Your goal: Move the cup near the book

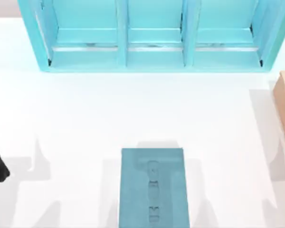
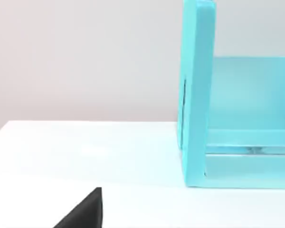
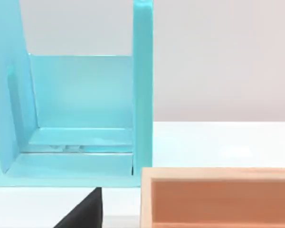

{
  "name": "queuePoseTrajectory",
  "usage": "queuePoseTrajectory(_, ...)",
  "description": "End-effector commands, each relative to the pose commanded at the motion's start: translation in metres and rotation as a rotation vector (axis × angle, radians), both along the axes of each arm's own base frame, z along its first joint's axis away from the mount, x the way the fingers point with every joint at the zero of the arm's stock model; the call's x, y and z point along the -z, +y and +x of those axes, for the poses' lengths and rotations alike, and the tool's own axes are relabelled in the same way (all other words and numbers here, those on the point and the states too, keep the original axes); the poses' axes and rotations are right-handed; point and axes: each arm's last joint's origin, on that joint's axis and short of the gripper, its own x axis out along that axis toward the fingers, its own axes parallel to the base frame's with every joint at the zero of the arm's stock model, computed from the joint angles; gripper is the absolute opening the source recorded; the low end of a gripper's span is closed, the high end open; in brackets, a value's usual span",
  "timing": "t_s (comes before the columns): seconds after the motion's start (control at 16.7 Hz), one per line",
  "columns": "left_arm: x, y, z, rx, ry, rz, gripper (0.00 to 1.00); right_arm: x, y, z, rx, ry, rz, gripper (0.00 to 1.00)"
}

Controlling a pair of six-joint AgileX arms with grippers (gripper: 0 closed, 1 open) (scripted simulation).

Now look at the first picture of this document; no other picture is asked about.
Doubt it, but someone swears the teal blue book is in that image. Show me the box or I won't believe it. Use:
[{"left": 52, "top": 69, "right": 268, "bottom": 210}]
[{"left": 118, "top": 147, "right": 190, "bottom": 228}]

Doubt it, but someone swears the light blue rack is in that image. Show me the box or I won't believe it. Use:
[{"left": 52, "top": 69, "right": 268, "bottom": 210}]
[{"left": 17, "top": 0, "right": 285, "bottom": 73}]

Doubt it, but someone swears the salmon-coloured shallow box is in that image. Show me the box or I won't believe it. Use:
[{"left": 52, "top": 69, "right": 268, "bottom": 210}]
[{"left": 272, "top": 70, "right": 285, "bottom": 153}]

